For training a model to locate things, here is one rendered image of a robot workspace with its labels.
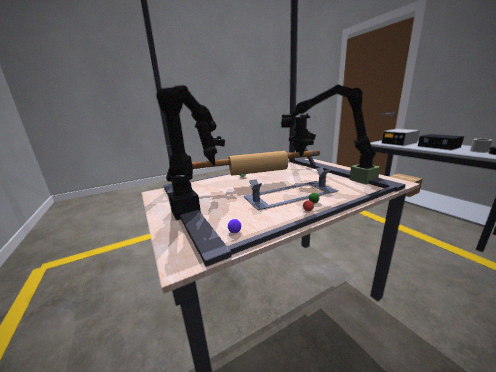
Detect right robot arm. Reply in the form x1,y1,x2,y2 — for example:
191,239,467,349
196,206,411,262
156,85,216,198

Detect red ball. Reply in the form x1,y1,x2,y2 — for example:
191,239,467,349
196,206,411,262
303,200,314,211

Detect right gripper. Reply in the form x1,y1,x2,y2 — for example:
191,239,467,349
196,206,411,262
200,134,217,166

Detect small purple ball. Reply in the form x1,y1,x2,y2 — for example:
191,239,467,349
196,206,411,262
228,219,241,233

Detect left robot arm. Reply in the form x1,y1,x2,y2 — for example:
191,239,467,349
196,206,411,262
281,85,376,169

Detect dark green ball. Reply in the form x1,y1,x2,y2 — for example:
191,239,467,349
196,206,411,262
309,193,320,203

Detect brown wooden bar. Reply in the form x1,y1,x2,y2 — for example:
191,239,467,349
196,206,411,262
192,150,320,169

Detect tan paper roll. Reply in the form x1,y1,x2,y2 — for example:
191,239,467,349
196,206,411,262
229,151,288,176

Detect black post with diagonal brace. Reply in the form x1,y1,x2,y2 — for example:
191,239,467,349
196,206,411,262
141,0,316,166

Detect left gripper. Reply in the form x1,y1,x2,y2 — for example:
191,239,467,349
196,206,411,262
289,127,314,157

